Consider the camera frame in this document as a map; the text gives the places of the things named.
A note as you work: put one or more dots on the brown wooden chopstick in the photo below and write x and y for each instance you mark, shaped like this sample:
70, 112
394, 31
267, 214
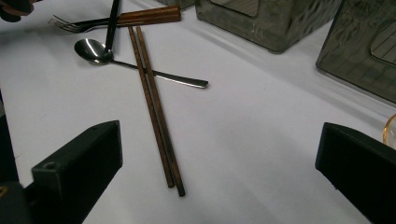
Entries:
156, 93
147, 93

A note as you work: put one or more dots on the black chopstick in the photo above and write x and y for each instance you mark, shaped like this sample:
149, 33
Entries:
115, 18
111, 18

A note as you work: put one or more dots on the smoked translucent plastic bin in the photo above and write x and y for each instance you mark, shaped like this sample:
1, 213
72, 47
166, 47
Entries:
280, 31
180, 3
342, 62

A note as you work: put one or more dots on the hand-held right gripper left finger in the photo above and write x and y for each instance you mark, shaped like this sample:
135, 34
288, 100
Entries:
74, 174

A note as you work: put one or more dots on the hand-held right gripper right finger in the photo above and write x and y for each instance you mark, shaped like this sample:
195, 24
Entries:
361, 174

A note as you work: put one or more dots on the silver metal spoon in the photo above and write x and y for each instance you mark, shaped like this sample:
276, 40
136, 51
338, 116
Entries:
91, 49

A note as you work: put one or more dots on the clear cup amber rim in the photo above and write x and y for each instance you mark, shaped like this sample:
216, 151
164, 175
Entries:
391, 130

